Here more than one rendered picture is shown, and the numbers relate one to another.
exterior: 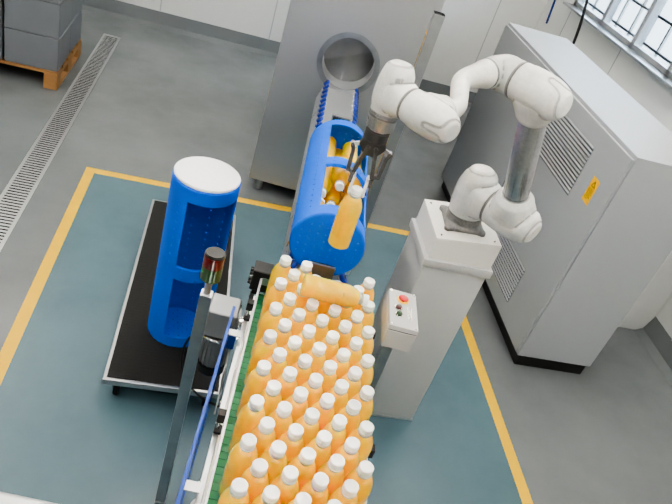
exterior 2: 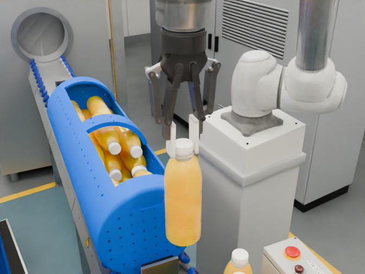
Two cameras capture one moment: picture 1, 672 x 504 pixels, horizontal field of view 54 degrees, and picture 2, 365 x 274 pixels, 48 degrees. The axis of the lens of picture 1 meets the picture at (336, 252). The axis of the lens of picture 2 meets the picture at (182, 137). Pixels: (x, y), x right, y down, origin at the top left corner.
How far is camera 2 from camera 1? 1.38 m
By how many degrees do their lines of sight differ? 15
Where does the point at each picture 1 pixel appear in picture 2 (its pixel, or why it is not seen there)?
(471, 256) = (282, 149)
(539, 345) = (316, 188)
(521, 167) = (322, 24)
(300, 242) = (113, 248)
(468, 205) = (259, 99)
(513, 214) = (322, 83)
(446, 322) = (278, 224)
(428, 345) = not seen: hidden behind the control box
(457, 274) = (275, 174)
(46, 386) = not seen: outside the picture
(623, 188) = (337, 29)
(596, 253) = not seen: hidden behind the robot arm
